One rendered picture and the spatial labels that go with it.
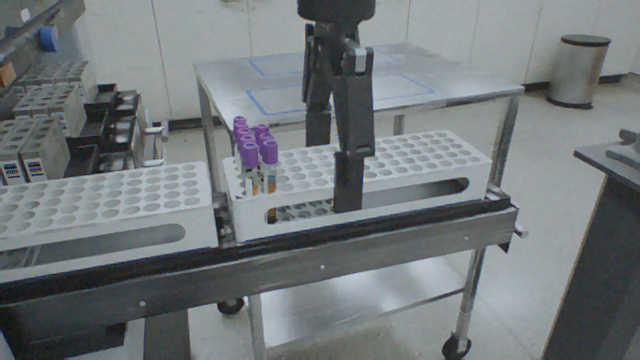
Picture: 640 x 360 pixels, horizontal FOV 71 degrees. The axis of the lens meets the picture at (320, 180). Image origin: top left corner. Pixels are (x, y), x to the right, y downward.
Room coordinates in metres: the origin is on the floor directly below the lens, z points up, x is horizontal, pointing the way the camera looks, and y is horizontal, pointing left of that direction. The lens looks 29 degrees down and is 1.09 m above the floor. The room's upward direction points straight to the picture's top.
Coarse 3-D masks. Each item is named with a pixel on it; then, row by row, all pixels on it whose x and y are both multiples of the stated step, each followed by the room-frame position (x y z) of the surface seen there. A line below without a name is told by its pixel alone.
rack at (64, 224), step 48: (0, 192) 0.39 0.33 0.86; (48, 192) 0.39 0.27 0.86; (96, 192) 0.39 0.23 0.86; (144, 192) 0.39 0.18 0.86; (192, 192) 0.39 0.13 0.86; (0, 240) 0.31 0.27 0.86; (48, 240) 0.32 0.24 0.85; (96, 240) 0.38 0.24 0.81; (144, 240) 0.38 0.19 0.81; (192, 240) 0.36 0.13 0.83
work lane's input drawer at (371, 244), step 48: (288, 240) 0.38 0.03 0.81; (336, 240) 0.39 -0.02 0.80; (384, 240) 0.40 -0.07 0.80; (432, 240) 0.41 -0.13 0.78; (480, 240) 0.43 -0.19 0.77; (0, 288) 0.30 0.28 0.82; (48, 288) 0.31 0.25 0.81; (96, 288) 0.31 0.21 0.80; (144, 288) 0.32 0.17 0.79; (192, 288) 0.34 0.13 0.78; (240, 288) 0.35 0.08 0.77; (48, 336) 0.30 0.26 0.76
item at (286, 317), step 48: (384, 48) 1.22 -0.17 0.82; (240, 96) 0.82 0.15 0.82; (288, 96) 0.82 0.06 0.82; (384, 96) 0.82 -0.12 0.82; (432, 96) 0.82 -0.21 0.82; (480, 96) 0.84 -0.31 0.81; (288, 288) 0.88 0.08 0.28; (336, 288) 0.88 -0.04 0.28; (384, 288) 0.88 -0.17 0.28; (432, 288) 0.88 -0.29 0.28; (288, 336) 0.72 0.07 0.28
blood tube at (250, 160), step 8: (248, 144) 0.39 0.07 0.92; (256, 144) 0.38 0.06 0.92; (248, 152) 0.37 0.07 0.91; (256, 152) 0.38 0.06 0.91; (248, 160) 0.37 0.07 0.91; (256, 160) 0.38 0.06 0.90; (248, 168) 0.38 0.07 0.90; (256, 168) 0.38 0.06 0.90; (248, 176) 0.38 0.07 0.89; (256, 176) 0.38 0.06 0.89; (248, 184) 0.38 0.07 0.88; (256, 184) 0.38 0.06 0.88; (248, 192) 0.38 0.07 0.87; (256, 192) 0.38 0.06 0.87
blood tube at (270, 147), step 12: (264, 144) 0.38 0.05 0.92; (276, 144) 0.39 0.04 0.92; (264, 156) 0.38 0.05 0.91; (276, 156) 0.38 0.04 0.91; (264, 168) 0.39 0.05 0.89; (276, 168) 0.39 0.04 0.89; (264, 180) 0.39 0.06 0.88; (276, 180) 0.39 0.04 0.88; (264, 192) 0.39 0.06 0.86; (264, 216) 0.39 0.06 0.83
